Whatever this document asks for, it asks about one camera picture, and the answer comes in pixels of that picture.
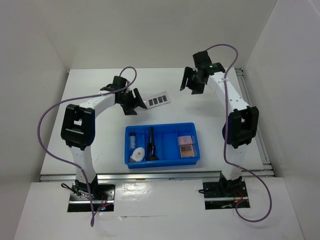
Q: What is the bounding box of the blue plastic divided tray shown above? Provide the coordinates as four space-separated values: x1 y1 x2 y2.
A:
124 122 200 169

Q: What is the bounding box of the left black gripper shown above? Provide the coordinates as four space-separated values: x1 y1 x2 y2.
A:
117 88 147 116

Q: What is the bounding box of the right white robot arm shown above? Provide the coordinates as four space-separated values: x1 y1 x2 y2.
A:
180 50 259 197

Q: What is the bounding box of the front aluminium rail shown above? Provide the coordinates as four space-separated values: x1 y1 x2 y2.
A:
39 171 220 183

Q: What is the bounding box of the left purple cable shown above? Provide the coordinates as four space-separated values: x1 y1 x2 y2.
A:
36 66 138 227

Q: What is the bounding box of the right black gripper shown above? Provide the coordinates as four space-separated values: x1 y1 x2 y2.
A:
179 66 206 95

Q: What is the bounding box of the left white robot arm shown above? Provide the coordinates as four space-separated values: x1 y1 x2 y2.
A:
60 76 147 200

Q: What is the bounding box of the clear eyeshadow swatch card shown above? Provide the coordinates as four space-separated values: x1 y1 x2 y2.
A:
142 91 171 109

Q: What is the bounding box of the thin black makeup brush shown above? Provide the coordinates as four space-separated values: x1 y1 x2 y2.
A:
146 126 156 157

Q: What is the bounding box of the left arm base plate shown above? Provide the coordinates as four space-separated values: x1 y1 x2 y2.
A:
61 181 117 213

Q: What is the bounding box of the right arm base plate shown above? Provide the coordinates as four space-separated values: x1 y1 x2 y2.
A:
198 181 251 210

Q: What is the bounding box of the white oval compact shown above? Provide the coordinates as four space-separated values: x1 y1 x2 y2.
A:
129 147 145 163

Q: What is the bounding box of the clear bottle black cap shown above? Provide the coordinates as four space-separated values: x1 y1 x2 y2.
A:
129 132 136 150

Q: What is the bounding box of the right side aluminium rail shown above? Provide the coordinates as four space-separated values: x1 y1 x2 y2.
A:
235 68 275 178

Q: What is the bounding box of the aluminium rail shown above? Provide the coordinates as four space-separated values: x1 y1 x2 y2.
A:
39 171 220 183
235 68 275 178

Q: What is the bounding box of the large black powder brush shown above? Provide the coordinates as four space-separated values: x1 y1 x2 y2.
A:
145 126 160 162

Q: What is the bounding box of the pink square compact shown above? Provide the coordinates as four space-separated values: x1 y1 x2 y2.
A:
177 135 193 146

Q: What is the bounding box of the brown eyeshadow palette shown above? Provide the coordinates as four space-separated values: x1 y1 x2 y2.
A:
179 144 196 159

